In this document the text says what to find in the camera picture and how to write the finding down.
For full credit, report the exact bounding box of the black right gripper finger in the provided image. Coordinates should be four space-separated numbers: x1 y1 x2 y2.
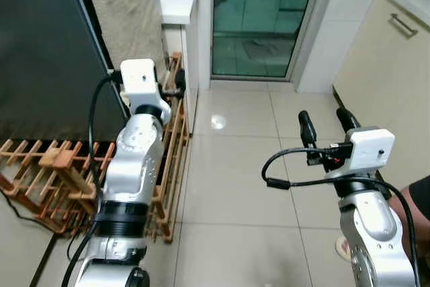
335 107 361 133
298 110 318 148

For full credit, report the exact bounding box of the beige kitchen cabinet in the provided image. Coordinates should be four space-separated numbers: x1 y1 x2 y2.
333 0 430 190

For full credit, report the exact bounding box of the beige hanging cloth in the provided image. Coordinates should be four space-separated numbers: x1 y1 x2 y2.
77 0 169 81

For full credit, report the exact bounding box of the person's foot in slipper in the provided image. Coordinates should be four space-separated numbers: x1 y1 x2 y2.
335 236 354 265

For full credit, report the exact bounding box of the person's bare leg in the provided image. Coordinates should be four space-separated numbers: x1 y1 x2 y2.
388 175 430 261

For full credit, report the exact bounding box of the green glass door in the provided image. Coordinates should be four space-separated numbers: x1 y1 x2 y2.
211 0 322 79

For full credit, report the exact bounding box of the wooden slatted rack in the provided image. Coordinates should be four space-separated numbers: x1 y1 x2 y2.
0 52 193 245

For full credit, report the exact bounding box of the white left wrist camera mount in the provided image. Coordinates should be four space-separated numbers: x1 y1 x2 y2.
120 58 163 110

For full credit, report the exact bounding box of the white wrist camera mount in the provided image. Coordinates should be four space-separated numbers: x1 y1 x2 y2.
120 58 163 110
347 127 396 175

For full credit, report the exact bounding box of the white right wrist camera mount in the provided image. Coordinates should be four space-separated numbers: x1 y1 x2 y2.
347 127 396 175

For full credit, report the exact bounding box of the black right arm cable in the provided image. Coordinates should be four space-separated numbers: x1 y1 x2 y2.
261 145 421 287

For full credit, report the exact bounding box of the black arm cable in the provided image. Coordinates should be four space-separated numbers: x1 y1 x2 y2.
62 72 126 287
261 145 421 287

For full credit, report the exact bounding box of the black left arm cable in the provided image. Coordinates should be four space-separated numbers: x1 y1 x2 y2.
62 72 126 287

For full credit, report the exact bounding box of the metal cabinet handle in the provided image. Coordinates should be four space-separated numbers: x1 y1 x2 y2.
389 12 419 38

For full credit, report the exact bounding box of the black floor cable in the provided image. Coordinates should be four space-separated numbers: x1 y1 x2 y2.
0 190 62 235

